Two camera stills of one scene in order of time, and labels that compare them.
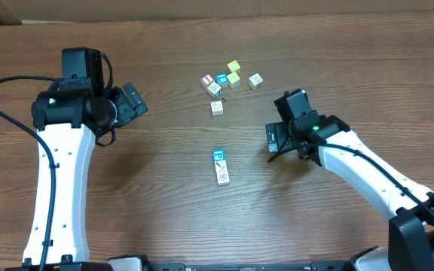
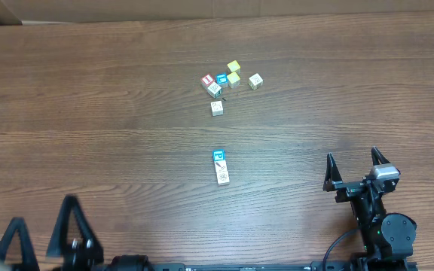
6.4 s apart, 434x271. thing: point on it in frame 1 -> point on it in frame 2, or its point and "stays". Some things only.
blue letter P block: (218, 154) stays
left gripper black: (127, 106) -> (72, 251)
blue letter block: (222, 79) stays
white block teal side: (223, 178) stays
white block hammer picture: (221, 165) stays
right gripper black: (277, 137) -> (353, 188)
